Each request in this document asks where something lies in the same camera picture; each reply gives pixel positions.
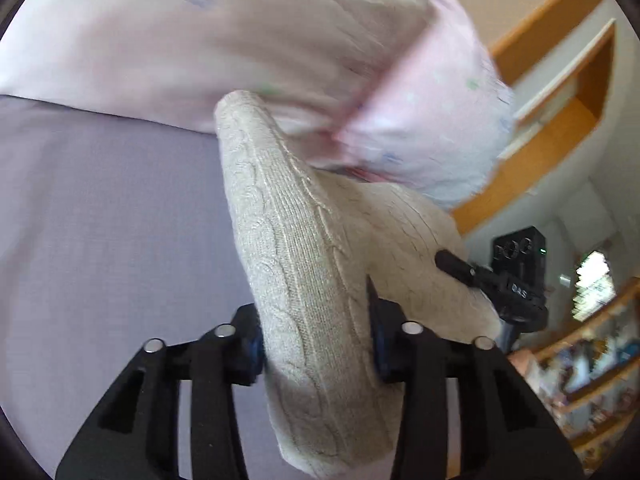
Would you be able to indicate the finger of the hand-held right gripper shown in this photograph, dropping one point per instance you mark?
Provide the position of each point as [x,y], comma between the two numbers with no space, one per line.
[457,266]

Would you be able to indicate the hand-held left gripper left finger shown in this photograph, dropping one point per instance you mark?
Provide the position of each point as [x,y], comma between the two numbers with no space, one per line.
[254,347]

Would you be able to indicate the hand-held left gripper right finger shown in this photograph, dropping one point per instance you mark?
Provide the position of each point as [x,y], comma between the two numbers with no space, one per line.
[381,355]

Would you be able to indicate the window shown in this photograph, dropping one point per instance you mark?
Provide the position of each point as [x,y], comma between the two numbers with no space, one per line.
[592,287]

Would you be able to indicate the wooden bookshelf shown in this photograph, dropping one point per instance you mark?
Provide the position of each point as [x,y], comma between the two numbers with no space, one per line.
[585,375]

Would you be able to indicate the lavender bed sheet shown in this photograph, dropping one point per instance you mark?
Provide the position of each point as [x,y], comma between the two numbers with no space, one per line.
[110,270]

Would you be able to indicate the pink printed pillow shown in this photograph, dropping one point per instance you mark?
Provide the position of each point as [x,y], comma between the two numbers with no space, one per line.
[280,50]

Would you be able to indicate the wooden wall shelf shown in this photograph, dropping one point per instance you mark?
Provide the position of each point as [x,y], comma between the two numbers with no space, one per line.
[545,105]

